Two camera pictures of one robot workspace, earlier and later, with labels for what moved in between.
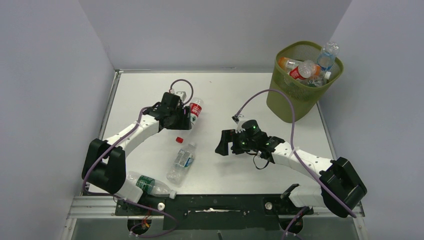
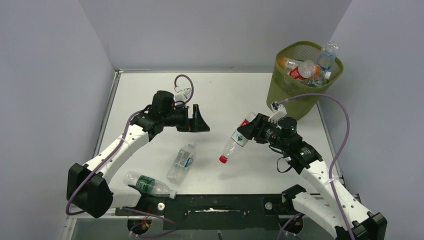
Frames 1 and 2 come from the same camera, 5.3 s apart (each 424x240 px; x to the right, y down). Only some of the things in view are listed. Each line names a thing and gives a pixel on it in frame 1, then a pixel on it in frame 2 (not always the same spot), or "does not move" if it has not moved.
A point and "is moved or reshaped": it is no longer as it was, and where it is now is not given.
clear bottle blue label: [326, 59] does not move
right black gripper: [230, 136] to [256, 128]
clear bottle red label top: [302, 71] does not move
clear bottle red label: [195, 110] is moved or reshaped
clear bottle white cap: [316, 82] does not move
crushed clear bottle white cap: [182, 163] does not move
